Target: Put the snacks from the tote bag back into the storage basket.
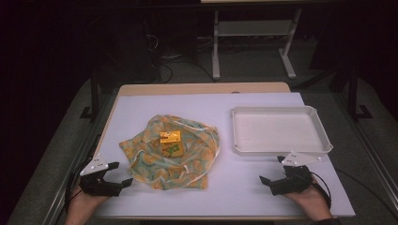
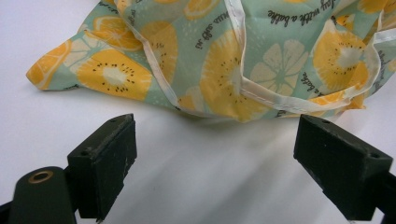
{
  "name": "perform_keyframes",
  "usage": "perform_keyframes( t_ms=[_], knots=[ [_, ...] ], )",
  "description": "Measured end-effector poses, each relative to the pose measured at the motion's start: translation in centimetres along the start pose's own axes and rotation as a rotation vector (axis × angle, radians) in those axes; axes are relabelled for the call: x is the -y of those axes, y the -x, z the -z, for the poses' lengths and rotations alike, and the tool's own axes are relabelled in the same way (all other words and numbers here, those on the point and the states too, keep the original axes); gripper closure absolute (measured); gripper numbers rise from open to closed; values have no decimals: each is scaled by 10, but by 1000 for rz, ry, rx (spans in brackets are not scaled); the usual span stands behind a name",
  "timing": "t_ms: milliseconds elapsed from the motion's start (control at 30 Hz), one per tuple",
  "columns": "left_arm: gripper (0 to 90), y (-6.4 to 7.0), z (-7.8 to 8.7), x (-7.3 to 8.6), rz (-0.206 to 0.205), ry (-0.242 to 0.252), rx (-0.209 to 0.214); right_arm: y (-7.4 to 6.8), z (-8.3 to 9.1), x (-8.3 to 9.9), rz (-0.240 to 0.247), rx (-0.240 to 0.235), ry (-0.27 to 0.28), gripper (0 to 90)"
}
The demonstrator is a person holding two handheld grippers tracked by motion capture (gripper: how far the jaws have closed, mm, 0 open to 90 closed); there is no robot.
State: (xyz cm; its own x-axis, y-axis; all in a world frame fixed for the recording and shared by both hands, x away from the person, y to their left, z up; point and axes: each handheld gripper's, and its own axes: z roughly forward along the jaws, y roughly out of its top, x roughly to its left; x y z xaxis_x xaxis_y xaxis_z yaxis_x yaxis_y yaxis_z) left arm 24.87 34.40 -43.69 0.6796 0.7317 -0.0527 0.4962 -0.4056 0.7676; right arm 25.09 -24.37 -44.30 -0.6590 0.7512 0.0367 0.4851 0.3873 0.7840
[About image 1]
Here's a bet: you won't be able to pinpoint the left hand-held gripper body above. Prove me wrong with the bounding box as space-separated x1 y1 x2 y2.
78 153 124 198

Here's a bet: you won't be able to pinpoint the person's right hand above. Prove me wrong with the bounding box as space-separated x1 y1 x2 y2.
283 178 333 220

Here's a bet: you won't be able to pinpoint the white metal stand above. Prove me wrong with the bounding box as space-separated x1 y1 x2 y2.
211 7 303 81

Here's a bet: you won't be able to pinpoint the person's left hand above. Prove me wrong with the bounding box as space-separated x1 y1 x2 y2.
66 184 111 218

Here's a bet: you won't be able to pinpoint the white table mat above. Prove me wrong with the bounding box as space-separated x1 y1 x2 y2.
93 92 357 219

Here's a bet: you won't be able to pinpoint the yellow juice box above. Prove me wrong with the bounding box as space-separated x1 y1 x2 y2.
160 129 185 158

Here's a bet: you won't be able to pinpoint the black metal post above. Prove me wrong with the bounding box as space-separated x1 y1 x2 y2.
79 68 101 122
346 65 375 122

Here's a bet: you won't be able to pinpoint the orange and teal mesh bag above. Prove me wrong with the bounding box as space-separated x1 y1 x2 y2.
118 113 222 191

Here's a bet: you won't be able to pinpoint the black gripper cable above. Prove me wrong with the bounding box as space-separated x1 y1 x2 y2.
333 168 398 219
63 157 95 214

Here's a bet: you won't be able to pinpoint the white plastic tray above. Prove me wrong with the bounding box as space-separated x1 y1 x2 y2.
230 105 334 158

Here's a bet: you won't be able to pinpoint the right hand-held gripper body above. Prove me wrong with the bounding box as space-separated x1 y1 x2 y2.
269 151 323 197

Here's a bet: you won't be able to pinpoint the black floor cables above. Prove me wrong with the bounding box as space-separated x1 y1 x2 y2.
145 32 217 84

